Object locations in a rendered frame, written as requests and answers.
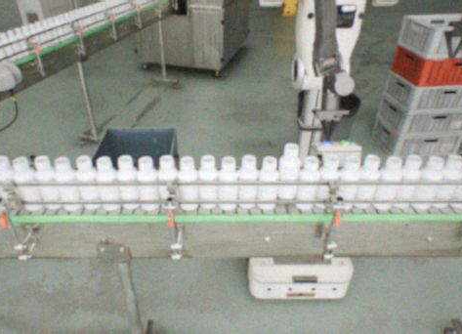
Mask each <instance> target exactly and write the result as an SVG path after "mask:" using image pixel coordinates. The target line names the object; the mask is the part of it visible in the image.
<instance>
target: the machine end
mask: <svg viewBox="0 0 462 334"><path fill-rule="evenodd" d="M249 3H251V0H187V6H186V7H185V8H183V9H182V10H181V11H179V12H176V13H174V14H173V15H171V16H168V17H166V20H165V21H162V28H163V38H164V59H165V64H169V65H183V66H190V67H197V68H204V69H212V70H216V74H213V78H221V77H222V74H218V70H222V69H223V67H224V65H226V64H227V62H234V59H232V58H231V57H233V56H234V55H235V54H236V52H237V51H238V50H239V49H245V47H243V46H242V45H243V44H244V43H245V42H246V41H247V39H248V34H249ZM135 38H136V44H137V49H135V53H137V57H138V59H139V61H140V62H145V63H146V65H144V66H142V69H143V70H149V69H150V65H147V63H161V56H160V46H159V27H158V22H156V23H155V24H153V25H150V26H148V27H146V28H145V29H142V30H140V31H138V32H137V33H135Z"/></svg>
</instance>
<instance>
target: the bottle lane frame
mask: <svg viewBox="0 0 462 334"><path fill-rule="evenodd" d="M350 211H351V210H350ZM45 212H46V211H45ZM45 212H44V213H43V214H42V215H32V212H31V213H30V214H29V215H19V213H18V214H17V215H9V216H10V219H11V220H12V222H13V224H14V228H15V229H16V232H17V234H18V238H19V239H20V241H21V242H24V241H25V239H26V238H27V235H28V233H27V229H26V227H25V225H32V228H33V231H34V233H32V234H31V235H36V239H37V241H38V242H37V243H36V245H35V246H34V247H33V249H32V251H31V259H99V256H98V252H97V250H96V247H97V246H98V245H99V244H100V242H123V243H124V244H126V245H127V246H128V249H129V253H130V257H131V259H146V258H173V254H172V249H171V237H170V230H169V225H168V221H167V215H160V211H159V214H158V215H148V214H147V211H146V214H145V215H135V210H134V212H133V214H132V215H122V211H121V212H120V214H119V215H109V211H108V212H107V214H106V215H96V213H95V214H94V215H83V211H82V214H81V215H70V212H69V213H68V215H58V212H59V211H58V212H57V213H56V214H55V215H45ZM389 212H390V214H379V213H378V212H377V214H366V213H365V212H364V211H363V214H354V213H353V212H352V211H351V214H350V215H344V217H345V221H341V222H340V224H339V226H338V227H336V230H335V233H334V236H333V239H332V240H333V241H334V242H335V243H336V247H335V249H334V250H333V252H332V254H333V258H364V257H451V258H462V214H455V212H454V211H453V212H454V213H453V214H443V213H440V214H430V213H429V212H428V214H417V212H416V211H414V212H415V213H414V214H404V212H403V211H401V212H402V214H392V213H391V211H389ZM174 219H175V229H176V237H177V240H178V234H179V233H178V230H177V225H179V224H183V225H184V232H182V235H184V236H185V242H183V243H182V251H181V254H182V258H322V251H324V247H325V246H324V243H325V237H326V235H327V234H328V232H327V229H328V225H329V224H331V219H332V215H328V214H327V212H326V210H325V214H324V215H316V214H315V213H314V210H313V213H312V214H311V215H303V214H302V213H301V211H300V214H299V215H290V214H289V213H288V211H287V210H286V215H277V214H276V213H275V210H273V215H264V214H263V211H262V210H261V215H251V214H250V212H249V211H248V215H238V214H237V212H235V215H225V211H223V215H212V211H210V213H209V215H199V211H198V210H197V213H196V215H187V211H185V213H184V215H174ZM19 256H20V255H19V253H18V251H16V250H15V243H14V240H13V239H12V238H11V235H10V234H9V230H8V228H4V227H3V226H2V225H1V224H0V259H19Z"/></svg>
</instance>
